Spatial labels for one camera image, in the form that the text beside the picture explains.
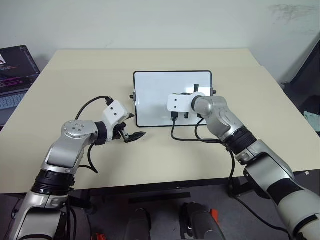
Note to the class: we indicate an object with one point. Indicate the red plastic part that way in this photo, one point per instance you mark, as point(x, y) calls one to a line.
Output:
point(214, 215)

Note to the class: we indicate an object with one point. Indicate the small white tab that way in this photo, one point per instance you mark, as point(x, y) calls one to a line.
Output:
point(306, 173)

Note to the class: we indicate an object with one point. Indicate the grey rounded shape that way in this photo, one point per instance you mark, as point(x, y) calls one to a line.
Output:
point(139, 223)

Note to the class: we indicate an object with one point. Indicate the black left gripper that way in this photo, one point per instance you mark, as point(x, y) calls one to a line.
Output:
point(119, 131)

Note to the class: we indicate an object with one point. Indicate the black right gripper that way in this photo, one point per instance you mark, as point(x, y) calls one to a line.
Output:
point(196, 88)

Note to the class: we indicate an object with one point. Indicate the dark rounded shape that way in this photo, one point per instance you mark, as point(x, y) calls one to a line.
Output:
point(200, 225)

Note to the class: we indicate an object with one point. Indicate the black flat bar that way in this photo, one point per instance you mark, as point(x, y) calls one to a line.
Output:
point(159, 197)

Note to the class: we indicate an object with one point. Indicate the open laptop computer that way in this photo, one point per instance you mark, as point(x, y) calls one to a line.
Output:
point(15, 72)

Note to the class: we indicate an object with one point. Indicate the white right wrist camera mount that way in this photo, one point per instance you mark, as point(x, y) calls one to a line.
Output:
point(178, 102)

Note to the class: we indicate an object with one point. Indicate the black table clamp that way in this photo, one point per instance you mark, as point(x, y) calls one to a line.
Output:
point(238, 186)

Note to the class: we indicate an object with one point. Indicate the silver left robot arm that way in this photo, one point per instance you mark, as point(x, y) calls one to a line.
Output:
point(65, 150)

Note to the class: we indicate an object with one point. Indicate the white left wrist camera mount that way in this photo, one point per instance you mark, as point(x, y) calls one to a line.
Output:
point(113, 113)

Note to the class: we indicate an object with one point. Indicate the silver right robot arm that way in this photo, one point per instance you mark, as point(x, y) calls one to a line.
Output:
point(260, 155)

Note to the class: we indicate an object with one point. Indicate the orange plastic part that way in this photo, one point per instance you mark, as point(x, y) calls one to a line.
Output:
point(100, 236)

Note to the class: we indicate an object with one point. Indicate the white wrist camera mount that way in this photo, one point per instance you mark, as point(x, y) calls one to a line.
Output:
point(113, 113)
point(178, 102)

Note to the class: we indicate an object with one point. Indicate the black framed small whiteboard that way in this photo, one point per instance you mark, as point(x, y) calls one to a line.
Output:
point(155, 100)

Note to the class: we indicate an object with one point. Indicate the dark grey furniture panel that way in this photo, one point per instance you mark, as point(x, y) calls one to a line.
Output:
point(308, 72)

